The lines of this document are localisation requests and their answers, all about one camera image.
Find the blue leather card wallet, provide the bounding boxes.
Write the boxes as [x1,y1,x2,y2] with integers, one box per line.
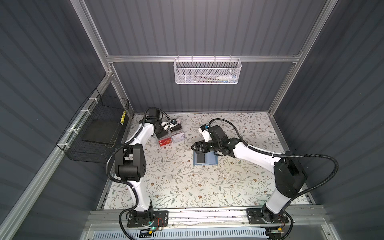
[193,152,218,166]

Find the clear acrylic card display stand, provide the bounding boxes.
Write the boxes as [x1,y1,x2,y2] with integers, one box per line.
[155,119,187,147]

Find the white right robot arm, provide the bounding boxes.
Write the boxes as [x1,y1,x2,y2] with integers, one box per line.
[191,125,307,215]

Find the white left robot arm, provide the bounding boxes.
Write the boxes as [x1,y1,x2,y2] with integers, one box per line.
[113,107,167,212]

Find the white diamond VIP card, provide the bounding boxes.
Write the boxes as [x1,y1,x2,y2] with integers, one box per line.
[172,133,186,143]

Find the black gold-line VIP card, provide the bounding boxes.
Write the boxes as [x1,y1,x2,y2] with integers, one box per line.
[170,124,182,133]

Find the red VIP card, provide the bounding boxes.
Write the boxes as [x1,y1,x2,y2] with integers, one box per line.
[158,137,173,147]

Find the yellow marker pen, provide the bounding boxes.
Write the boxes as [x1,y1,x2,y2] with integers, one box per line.
[120,110,126,125]

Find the black pad in basket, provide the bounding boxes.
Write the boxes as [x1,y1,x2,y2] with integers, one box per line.
[82,119,120,145]

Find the pens in white basket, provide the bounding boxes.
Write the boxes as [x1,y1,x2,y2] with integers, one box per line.
[194,75,238,84]

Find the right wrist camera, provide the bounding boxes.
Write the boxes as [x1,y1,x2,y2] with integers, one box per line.
[199,125,212,142]

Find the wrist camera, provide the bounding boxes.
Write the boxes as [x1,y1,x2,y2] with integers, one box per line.
[199,125,212,142]
[162,119,178,131]

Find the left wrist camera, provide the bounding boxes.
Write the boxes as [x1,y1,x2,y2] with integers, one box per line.
[162,119,178,131]

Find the black corrugated right cable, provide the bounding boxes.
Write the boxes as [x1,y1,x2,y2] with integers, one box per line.
[208,118,340,200]

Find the black corrugated cable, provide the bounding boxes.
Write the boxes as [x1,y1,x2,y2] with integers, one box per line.
[105,107,172,208]
[208,118,340,200]

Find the black corrugated left cable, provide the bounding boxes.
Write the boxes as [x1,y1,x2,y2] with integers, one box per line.
[105,107,172,208]

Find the white wire mesh basket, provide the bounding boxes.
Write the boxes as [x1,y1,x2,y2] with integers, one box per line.
[173,57,242,85]

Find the black wire wall basket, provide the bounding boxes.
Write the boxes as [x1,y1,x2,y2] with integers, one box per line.
[57,91,130,164]

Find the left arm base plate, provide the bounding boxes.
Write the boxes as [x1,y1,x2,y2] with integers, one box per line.
[126,211,169,228]

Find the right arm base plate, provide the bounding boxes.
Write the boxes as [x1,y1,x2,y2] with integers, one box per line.
[246,207,290,225]

